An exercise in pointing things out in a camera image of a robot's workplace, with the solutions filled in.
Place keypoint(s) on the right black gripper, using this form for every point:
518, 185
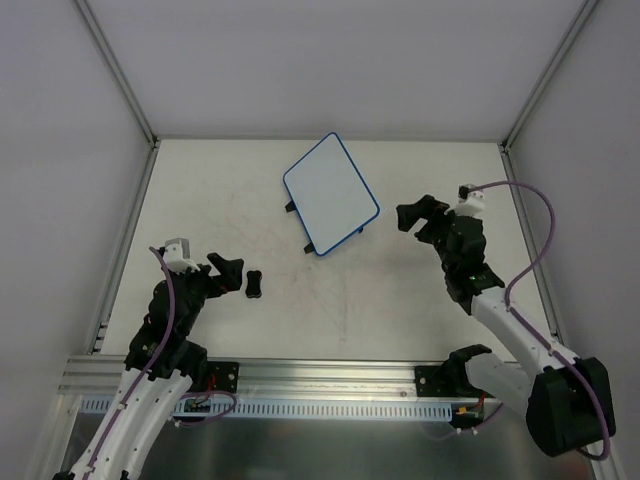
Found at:
433, 228

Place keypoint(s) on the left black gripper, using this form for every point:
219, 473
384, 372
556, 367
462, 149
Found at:
208, 278

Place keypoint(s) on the black whiteboard eraser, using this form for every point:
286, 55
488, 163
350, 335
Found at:
253, 287

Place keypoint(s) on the blue framed whiteboard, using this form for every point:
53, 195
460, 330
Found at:
333, 199

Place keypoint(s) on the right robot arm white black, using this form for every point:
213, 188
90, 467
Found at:
565, 400

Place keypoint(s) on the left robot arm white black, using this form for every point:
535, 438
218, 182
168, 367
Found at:
161, 367

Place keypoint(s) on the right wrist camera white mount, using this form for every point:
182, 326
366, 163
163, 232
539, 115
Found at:
471, 201

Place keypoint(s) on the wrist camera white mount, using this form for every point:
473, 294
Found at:
471, 201
176, 256

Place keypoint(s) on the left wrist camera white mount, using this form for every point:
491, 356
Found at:
176, 256

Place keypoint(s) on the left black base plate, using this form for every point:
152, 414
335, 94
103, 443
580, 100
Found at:
222, 376

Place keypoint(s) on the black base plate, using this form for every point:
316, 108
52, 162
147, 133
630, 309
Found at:
222, 376
430, 383

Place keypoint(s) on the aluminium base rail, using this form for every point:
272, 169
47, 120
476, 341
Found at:
286, 379

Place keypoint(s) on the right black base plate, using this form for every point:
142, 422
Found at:
430, 383

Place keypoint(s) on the white slotted cable duct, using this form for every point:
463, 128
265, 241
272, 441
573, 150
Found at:
298, 409

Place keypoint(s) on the right aluminium frame post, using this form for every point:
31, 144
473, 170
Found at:
560, 53

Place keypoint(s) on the aluminium frame post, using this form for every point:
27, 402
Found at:
560, 53
106, 52

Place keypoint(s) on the left aluminium frame post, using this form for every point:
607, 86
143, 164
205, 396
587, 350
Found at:
106, 52

